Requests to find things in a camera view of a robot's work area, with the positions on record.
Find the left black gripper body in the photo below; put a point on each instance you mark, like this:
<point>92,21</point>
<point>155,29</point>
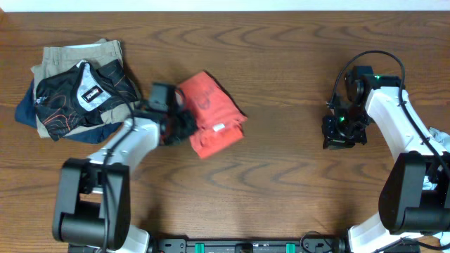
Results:
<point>183,126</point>

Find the khaki folded pants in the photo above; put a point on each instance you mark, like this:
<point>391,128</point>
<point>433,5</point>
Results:
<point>106,58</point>

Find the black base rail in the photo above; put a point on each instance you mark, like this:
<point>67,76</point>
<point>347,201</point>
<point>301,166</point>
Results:
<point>210,246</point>

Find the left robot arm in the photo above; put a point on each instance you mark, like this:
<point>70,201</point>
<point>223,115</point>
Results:
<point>93,204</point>

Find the red printed t-shirt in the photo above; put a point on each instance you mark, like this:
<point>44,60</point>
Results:
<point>218,119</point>

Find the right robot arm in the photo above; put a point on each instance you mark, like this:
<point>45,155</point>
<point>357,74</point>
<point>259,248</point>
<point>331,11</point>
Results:
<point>415,198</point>

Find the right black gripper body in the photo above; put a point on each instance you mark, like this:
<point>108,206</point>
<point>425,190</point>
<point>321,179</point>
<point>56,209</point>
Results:
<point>342,139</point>

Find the navy blue folded garment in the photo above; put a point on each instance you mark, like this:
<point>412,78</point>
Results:
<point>25,114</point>

